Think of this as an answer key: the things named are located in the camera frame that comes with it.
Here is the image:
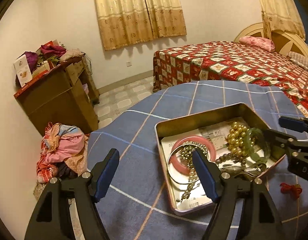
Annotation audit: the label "beige centre window curtain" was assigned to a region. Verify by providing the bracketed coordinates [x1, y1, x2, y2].
[95, 0, 187, 51]

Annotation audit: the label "bed with red quilt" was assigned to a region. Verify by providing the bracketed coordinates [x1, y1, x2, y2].
[153, 41, 308, 116]

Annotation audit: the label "clutter pile on cabinet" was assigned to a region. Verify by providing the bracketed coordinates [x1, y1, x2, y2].
[23, 41, 85, 72]

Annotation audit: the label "pink pillow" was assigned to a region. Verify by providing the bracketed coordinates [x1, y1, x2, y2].
[239, 36, 275, 52]

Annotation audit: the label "beige window curtain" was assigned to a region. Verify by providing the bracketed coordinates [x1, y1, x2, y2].
[95, 0, 187, 51]
[259, 0, 306, 40]

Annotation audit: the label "pink bangle bracelet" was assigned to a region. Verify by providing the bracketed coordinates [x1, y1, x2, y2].
[167, 135, 216, 176]

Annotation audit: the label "striped grey pillow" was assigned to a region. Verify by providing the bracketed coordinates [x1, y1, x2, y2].
[288, 51, 308, 71]

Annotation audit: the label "paper cards in tin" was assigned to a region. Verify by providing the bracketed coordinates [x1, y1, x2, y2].
[160, 118, 282, 215]

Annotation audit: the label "gold pearl bead necklace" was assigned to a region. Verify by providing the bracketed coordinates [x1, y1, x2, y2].
[225, 121, 250, 163]

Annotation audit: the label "pile of colourful clothes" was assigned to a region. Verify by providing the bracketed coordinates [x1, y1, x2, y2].
[33, 122, 90, 199]

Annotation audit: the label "beige right window curtain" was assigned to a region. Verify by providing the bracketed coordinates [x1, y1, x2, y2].
[259, 0, 306, 40]

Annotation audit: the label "blue plaid tablecloth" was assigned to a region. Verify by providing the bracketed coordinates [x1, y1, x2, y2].
[88, 81, 303, 239]

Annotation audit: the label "silver pearl necklace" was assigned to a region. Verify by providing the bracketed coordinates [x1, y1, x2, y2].
[176, 141, 210, 203]

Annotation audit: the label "cream wooden headboard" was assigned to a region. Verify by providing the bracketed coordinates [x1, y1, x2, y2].
[234, 23, 308, 58]

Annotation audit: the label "green jade bangle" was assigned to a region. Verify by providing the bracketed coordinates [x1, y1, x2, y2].
[243, 128, 271, 164]

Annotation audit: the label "gold coin red cord pendant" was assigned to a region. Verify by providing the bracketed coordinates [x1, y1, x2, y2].
[280, 183, 303, 200]

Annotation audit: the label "silver metal cuff bracelet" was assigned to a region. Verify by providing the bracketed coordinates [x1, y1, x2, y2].
[220, 162, 268, 178]

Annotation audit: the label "pink metal tin box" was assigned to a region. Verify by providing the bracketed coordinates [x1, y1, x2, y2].
[155, 102, 284, 216]

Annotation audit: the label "brown wooden cabinet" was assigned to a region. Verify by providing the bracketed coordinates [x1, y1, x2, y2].
[14, 56, 100, 135]

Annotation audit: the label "white product box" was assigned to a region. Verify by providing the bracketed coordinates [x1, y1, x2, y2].
[13, 55, 32, 87]

